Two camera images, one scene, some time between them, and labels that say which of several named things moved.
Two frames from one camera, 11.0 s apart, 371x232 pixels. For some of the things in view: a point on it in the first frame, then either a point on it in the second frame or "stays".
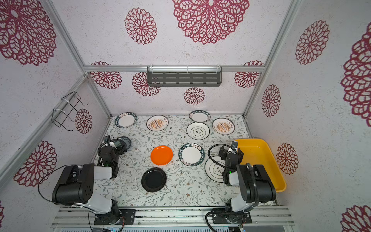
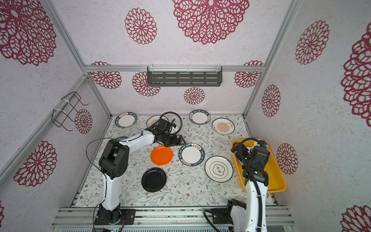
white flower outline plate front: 214,170 stays
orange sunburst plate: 157,123 stays
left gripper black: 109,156 -> 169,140
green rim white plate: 191,154 stays
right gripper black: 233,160 -> 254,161
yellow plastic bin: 257,152 stays
